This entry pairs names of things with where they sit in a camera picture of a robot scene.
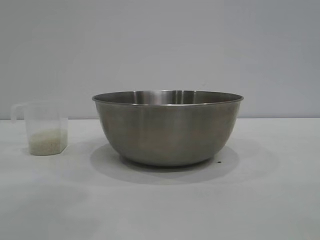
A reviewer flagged stainless steel mixing bowl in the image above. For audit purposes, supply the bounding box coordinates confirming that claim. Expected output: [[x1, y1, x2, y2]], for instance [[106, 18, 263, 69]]
[[91, 89, 245, 167]]

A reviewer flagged white uncooked rice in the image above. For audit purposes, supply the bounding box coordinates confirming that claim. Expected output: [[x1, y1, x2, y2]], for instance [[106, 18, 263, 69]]
[[28, 128, 68, 156]]

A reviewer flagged clear plastic measuring cup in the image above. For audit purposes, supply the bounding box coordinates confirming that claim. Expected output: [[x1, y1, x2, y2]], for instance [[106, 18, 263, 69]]
[[10, 100, 69, 156]]

